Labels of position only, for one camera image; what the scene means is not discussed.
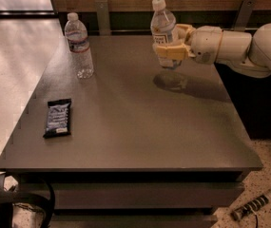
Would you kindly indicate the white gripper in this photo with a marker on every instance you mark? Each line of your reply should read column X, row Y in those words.
column 205, row 45

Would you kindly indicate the blue labelled plastic bottle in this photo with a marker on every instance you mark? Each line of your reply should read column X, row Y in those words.
column 162, row 24

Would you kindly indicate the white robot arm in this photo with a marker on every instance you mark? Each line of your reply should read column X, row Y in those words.
column 247, row 54

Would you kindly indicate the clear plastic water bottle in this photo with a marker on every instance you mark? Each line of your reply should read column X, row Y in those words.
column 79, row 47

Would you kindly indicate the dark blue snack packet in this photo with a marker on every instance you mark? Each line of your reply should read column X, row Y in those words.
column 58, row 119

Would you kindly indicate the white power strip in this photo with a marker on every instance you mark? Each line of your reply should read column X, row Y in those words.
column 252, row 207

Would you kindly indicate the dark table drawer unit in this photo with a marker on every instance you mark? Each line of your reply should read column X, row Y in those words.
column 141, row 199

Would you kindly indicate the black chair base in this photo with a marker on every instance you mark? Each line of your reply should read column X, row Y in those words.
column 9, row 198

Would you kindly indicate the right metal wall bracket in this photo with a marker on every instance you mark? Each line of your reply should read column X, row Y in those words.
column 243, row 14

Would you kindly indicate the metal wall bracket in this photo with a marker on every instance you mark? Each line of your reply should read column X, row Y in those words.
column 102, row 12
column 243, row 14

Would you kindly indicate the left metal wall bracket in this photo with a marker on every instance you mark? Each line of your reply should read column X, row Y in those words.
column 102, row 12

